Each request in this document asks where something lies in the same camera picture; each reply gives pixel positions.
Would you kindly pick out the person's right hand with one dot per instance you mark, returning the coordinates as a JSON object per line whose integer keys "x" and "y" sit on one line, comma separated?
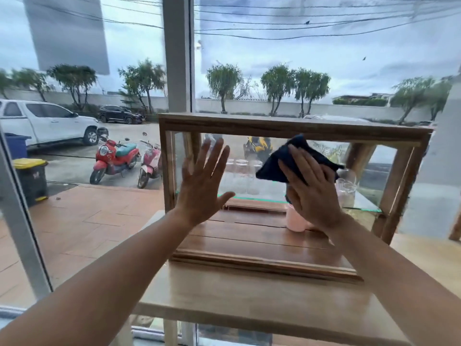
{"x": 315, "y": 201}

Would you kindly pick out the person's left hand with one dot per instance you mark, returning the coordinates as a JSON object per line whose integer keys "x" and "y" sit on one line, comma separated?
{"x": 200, "y": 192}

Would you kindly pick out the person's left thumb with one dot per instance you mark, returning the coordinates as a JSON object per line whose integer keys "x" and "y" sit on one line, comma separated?
{"x": 225, "y": 201}

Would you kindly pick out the person's right middle finger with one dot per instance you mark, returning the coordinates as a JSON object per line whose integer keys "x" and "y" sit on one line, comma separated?
{"x": 300, "y": 160}

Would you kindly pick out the person's right little finger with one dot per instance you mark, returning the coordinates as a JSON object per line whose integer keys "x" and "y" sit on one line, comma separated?
{"x": 330, "y": 174}

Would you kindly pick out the person's left middle finger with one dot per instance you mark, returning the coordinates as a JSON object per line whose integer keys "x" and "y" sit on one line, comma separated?
{"x": 213, "y": 154}

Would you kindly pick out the person's left little finger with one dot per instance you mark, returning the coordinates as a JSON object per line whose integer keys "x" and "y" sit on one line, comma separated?
{"x": 186, "y": 171}

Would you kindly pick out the person's right thumb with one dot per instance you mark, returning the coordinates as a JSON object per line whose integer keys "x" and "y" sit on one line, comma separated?
{"x": 292, "y": 196}

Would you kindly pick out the dark blue cleaning cloth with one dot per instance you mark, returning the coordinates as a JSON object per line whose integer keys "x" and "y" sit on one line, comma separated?
{"x": 273, "y": 165}

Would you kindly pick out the wooden glass display case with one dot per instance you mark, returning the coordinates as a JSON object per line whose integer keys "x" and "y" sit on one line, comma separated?
{"x": 259, "y": 245}

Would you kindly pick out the person's right forearm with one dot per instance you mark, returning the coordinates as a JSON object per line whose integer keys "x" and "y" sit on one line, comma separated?
{"x": 396, "y": 284}

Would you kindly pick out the person's left forearm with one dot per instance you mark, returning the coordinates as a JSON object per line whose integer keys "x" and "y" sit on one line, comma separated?
{"x": 90, "y": 291}

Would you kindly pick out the green palm plant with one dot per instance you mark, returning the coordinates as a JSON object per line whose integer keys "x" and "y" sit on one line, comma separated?
{"x": 333, "y": 152}

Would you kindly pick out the clear glass jar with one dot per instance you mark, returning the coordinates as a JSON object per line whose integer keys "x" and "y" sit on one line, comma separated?
{"x": 242, "y": 174}
{"x": 255, "y": 180}
{"x": 231, "y": 172}

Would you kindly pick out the pink plastic cup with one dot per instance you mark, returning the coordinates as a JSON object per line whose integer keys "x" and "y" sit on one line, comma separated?
{"x": 296, "y": 221}

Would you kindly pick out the pink scooter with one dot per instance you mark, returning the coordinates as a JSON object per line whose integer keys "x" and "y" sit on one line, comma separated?
{"x": 150, "y": 163}

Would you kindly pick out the yellow black motorcycle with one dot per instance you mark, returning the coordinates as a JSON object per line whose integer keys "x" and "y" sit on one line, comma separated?
{"x": 258, "y": 146}

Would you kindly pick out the white parked car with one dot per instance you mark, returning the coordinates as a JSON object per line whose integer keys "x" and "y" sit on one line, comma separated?
{"x": 335, "y": 118}

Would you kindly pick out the red scooter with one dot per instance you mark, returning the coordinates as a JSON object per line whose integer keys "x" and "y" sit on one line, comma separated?
{"x": 113, "y": 156}

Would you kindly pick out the row of green trees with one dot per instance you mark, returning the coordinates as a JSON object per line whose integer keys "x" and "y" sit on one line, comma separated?
{"x": 275, "y": 82}

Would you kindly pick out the dark parked suv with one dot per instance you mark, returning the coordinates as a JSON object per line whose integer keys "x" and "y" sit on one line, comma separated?
{"x": 119, "y": 114}

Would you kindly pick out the light wooden table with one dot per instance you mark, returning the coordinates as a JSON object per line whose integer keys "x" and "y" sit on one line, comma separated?
{"x": 252, "y": 302}

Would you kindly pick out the white window pillar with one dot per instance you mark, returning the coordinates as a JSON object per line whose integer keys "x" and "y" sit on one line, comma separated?
{"x": 177, "y": 53}

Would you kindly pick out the black bin with yellow lid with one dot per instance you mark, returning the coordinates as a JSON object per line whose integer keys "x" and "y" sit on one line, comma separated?
{"x": 32, "y": 180}

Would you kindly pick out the white pickup truck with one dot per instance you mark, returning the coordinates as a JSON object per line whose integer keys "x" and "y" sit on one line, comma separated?
{"x": 39, "y": 120}

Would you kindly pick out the blue waste bin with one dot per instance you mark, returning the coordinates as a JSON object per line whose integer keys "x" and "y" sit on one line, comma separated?
{"x": 16, "y": 145}

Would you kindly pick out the grey metal window frame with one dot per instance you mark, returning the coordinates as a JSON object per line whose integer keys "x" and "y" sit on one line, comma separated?
{"x": 21, "y": 226}

